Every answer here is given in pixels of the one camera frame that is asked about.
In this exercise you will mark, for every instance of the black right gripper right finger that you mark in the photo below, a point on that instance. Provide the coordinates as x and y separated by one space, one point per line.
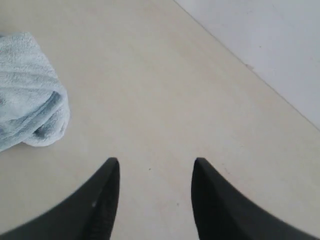
221 212

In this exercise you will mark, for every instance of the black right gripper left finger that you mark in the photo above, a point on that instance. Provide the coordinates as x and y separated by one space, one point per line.
88 214

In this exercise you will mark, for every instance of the light blue terry towel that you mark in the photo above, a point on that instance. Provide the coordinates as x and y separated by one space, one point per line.
34 107

